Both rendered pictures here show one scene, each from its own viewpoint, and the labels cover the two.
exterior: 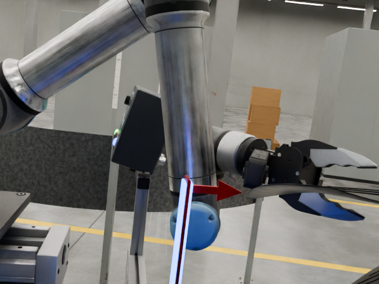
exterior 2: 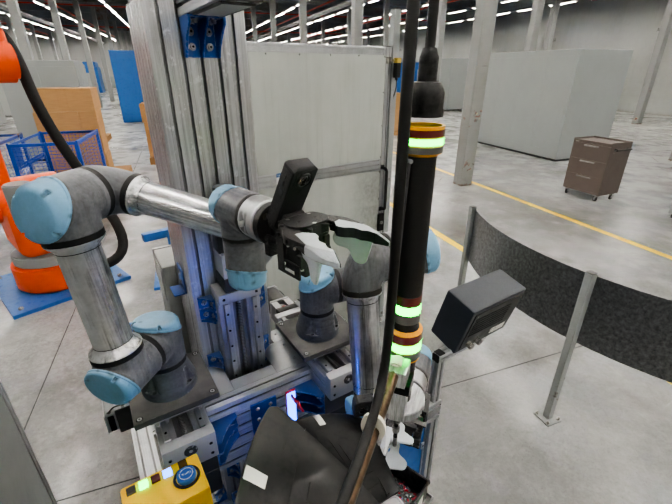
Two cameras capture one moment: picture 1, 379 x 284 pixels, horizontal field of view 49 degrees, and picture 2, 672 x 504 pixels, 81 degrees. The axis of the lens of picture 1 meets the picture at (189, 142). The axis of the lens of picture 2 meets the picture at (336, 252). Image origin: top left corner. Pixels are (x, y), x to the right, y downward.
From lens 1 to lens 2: 0.92 m
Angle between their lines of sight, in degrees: 65
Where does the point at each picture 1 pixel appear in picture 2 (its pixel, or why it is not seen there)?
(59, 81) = not seen: hidden behind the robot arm
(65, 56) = not seen: hidden behind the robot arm
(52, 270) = (329, 385)
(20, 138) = (511, 250)
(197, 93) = (356, 342)
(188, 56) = (352, 320)
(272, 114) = not seen: outside the picture
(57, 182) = (531, 296)
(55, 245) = (339, 373)
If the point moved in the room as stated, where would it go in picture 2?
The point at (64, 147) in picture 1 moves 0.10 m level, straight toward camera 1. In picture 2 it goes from (540, 269) to (532, 274)
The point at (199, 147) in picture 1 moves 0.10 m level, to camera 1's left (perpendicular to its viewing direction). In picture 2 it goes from (357, 371) to (340, 347)
